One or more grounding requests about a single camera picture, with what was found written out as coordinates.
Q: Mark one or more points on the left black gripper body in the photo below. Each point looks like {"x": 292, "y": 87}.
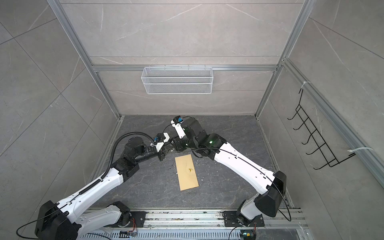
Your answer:
{"x": 150, "y": 154}

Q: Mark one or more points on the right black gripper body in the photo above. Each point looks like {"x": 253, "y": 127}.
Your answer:
{"x": 185, "y": 143}

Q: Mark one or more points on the tan paper envelope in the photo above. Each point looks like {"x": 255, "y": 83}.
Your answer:
{"x": 186, "y": 172}

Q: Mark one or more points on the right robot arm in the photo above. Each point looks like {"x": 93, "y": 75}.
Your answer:
{"x": 270, "y": 186}

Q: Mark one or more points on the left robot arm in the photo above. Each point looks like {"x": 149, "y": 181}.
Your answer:
{"x": 67, "y": 220}

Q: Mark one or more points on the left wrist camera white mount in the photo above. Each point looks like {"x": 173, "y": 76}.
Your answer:
{"x": 161, "y": 140}

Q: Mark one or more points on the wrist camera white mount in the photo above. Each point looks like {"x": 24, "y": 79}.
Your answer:
{"x": 161, "y": 140}
{"x": 176, "y": 122}

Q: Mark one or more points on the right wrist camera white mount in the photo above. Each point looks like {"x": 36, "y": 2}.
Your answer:
{"x": 176, "y": 122}

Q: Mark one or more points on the white wire mesh basket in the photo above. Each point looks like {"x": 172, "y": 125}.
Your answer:
{"x": 177, "y": 80}

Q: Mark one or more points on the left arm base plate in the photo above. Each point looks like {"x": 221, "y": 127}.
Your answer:
{"x": 132, "y": 219}

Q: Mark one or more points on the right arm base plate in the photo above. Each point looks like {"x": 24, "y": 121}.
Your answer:
{"x": 232, "y": 219}

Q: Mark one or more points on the slotted cable duct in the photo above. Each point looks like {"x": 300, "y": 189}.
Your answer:
{"x": 165, "y": 235}

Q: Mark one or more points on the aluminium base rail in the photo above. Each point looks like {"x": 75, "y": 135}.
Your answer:
{"x": 213, "y": 219}

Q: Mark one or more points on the black wire hook rack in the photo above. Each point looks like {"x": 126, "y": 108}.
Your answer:
{"x": 316, "y": 137}

